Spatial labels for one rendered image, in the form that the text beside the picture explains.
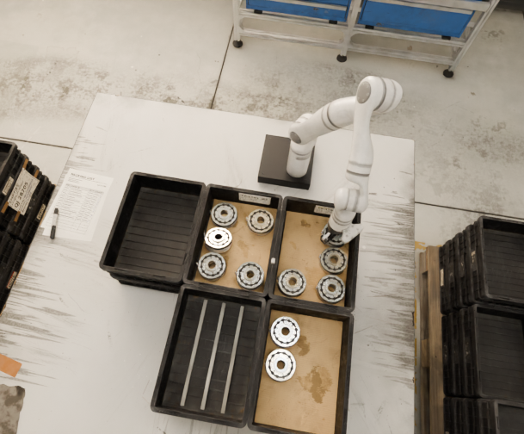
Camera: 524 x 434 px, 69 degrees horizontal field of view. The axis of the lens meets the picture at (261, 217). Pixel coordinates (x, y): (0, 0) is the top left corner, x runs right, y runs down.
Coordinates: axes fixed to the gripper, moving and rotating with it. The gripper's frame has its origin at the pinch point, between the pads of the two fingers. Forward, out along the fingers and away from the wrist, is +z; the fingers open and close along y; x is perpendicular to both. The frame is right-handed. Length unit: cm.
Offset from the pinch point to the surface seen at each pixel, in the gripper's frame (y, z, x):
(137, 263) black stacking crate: 64, 4, -39
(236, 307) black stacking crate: 44.6, 4.2, -2.4
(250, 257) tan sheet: 28.5, 3.9, -14.1
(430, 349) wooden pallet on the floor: -27, 73, 67
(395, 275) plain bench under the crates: -16.0, 17.2, 26.2
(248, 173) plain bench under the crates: 2, 17, -50
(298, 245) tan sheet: 11.3, 4.0, -6.1
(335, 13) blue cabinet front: -137, 48, -127
